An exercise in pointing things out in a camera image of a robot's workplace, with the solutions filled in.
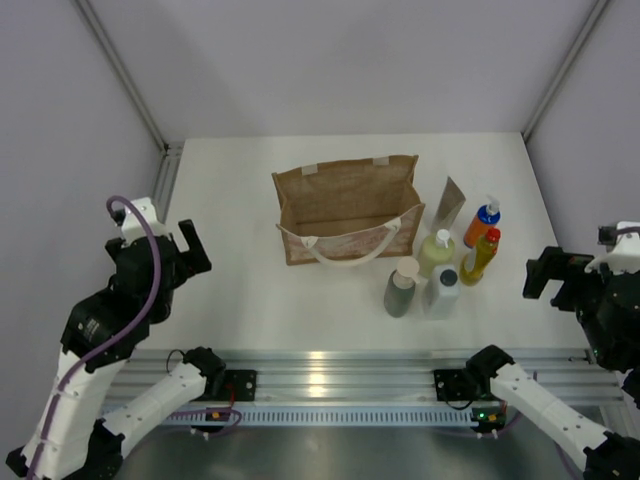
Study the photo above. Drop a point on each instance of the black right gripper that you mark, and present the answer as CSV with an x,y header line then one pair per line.
x,y
554,265

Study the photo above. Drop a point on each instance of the white box dark cap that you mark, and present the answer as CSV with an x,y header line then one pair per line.
x,y
441,292

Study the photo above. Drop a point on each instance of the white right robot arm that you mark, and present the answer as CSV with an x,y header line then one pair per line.
x,y
596,450

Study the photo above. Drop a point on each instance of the grey slotted cable duct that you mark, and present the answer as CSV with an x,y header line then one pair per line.
x,y
289,416

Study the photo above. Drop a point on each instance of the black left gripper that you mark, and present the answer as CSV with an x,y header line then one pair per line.
x,y
193,261

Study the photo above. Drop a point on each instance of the pale yellow pump bottle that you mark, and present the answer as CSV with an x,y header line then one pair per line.
x,y
437,249

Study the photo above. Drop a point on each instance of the blue capped orange bottle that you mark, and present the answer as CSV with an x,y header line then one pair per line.
x,y
486,217

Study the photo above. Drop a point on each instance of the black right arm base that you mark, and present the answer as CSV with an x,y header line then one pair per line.
x,y
458,385

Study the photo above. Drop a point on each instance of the brown jute canvas bag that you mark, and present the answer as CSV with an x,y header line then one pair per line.
x,y
349,212

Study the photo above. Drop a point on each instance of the green bottle beige cap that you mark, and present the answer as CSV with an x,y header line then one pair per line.
x,y
401,287

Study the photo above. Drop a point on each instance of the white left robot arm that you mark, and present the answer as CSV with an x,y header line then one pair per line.
x,y
73,439

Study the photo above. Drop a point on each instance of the aluminium frame rail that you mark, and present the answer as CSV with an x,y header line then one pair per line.
x,y
325,377

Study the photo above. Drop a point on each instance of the red capped oil bottle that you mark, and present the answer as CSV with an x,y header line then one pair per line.
x,y
474,263

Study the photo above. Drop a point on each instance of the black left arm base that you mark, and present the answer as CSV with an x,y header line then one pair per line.
x,y
238,386

